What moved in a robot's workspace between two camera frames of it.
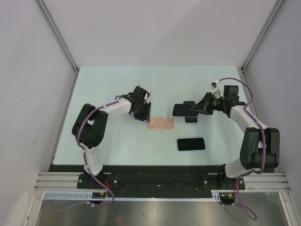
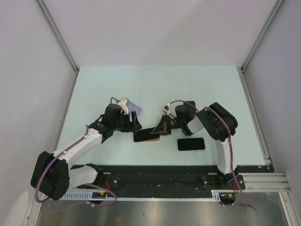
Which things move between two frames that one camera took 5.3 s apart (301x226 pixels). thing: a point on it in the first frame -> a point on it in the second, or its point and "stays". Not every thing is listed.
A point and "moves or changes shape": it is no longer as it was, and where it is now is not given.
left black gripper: (143, 117) -> (136, 125)
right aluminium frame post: (274, 12) stays
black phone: (184, 109) moves or changes shape
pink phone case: (162, 123) moves or changes shape
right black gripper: (205, 107) -> (163, 128)
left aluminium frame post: (43, 10) stays
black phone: (191, 144) stays
